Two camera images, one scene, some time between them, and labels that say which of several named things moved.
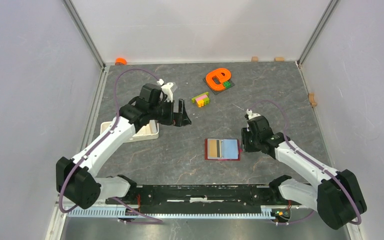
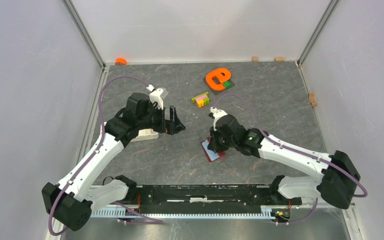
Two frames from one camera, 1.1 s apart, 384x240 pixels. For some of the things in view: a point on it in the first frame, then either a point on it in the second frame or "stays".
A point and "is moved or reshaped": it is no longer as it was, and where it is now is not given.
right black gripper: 245,134 -> 213,145
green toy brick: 227,84 stays
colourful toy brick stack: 201,100 stays
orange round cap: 120,61 stays
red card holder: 222,149 is moved or reshaped
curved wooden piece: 311,99 stays
